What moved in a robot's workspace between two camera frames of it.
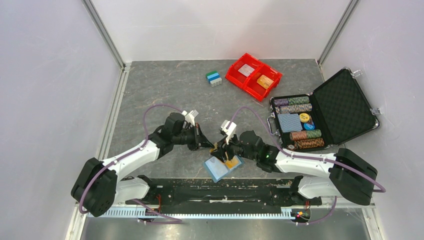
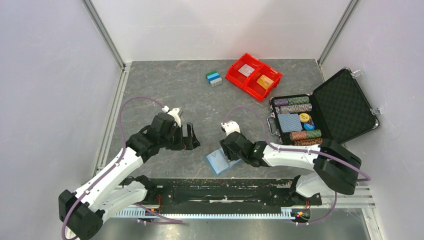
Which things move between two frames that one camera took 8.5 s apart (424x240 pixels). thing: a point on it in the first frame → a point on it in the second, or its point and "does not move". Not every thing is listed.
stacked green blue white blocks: x=213 y=78 does not move
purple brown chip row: x=294 y=108 does not move
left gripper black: x=200 y=140 → x=187 y=143
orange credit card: x=232 y=163 → x=265 y=82
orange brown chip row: x=309 y=142 does not move
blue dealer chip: x=309 y=126 does not move
